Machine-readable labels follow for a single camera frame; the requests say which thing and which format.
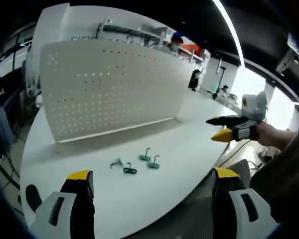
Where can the dark green hook assembly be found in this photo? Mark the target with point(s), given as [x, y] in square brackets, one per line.
[129, 169]

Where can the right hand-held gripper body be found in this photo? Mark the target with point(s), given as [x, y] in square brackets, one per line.
[254, 105]

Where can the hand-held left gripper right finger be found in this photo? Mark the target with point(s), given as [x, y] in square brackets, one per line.
[235, 199]

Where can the ceiling light strip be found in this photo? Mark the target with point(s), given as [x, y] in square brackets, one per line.
[230, 30]

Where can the grey metal hook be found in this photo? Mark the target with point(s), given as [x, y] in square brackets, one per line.
[116, 162]

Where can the person's dark clothing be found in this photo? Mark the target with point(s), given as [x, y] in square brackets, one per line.
[282, 179]

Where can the white perforated mounting plate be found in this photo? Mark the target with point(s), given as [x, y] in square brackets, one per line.
[114, 89]

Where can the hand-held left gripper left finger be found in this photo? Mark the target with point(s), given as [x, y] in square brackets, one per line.
[72, 199]

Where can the white shelving unit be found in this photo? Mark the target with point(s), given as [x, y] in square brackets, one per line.
[144, 33]

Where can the black electric scooter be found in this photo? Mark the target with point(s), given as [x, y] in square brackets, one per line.
[218, 84]

